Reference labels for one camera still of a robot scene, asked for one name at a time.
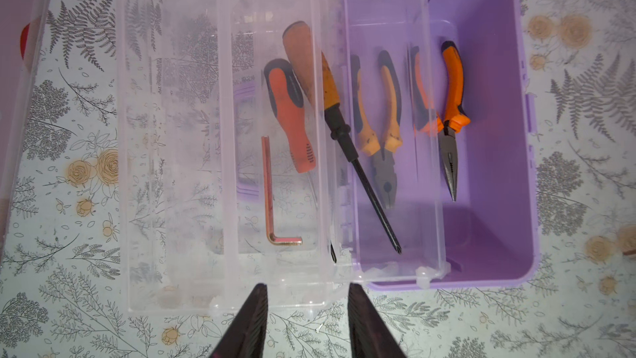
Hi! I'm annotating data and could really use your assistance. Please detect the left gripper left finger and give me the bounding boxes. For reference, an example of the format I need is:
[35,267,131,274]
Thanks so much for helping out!
[209,283,268,358]

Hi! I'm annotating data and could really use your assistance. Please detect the purple plastic tool box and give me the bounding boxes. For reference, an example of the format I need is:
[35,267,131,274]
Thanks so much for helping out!
[116,0,539,315]

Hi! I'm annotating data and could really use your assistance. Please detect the metal hex key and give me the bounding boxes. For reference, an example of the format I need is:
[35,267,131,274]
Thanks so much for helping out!
[261,136,302,246]

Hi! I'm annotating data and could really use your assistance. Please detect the orange handle screwdriver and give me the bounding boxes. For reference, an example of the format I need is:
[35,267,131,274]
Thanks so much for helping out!
[283,21,402,254]

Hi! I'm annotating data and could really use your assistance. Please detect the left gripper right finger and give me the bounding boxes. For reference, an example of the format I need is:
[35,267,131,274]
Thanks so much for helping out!
[348,283,406,358]

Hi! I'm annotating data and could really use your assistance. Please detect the yellow combination pliers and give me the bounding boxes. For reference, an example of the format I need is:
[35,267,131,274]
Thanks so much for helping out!
[350,49,403,209]

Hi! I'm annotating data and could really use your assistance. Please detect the orange needle-nose pliers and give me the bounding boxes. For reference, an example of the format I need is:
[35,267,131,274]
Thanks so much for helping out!
[407,41,470,201]

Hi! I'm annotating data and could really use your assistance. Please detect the small orange black tool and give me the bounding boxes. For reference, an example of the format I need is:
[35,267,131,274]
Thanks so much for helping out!
[263,58,317,207]

